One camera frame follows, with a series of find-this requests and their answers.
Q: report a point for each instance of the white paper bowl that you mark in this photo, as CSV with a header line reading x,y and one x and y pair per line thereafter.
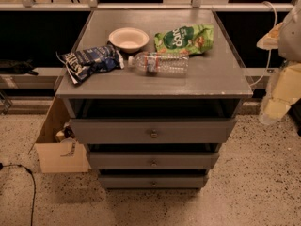
x,y
129,40

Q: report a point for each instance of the green snack bag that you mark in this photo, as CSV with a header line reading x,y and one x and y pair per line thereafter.
x,y
191,40

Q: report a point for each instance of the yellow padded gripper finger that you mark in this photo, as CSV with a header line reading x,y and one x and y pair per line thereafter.
x,y
283,90

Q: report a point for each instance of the metal frame rail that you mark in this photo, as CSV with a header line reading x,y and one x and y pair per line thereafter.
x,y
249,7

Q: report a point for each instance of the grey drawer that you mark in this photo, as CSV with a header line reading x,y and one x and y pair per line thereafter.
x,y
149,132
153,161
170,181

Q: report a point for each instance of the grey wooden drawer cabinet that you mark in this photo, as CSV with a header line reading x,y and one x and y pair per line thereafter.
x,y
212,90

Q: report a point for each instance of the grey middle drawer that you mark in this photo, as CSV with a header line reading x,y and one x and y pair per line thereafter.
x,y
153,161

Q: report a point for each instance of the blue chip bag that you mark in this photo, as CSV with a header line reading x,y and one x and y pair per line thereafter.
x,y
84,63

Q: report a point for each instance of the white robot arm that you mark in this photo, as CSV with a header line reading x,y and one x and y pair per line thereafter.
x,y
285,36

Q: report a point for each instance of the clear plastic water bottle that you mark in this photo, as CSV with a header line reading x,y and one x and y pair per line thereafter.
x,y
159,64

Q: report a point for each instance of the cardboard box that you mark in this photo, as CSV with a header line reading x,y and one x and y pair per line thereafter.
x,y
58,152

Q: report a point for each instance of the black object on ledge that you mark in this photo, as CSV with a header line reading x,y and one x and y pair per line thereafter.
x,y
16,67

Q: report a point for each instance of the grey top drawer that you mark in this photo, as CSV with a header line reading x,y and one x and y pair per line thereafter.
x,y
149,132

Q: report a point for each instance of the grey bottom drawer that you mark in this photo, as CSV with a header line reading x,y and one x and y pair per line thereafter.
x,y
170,181

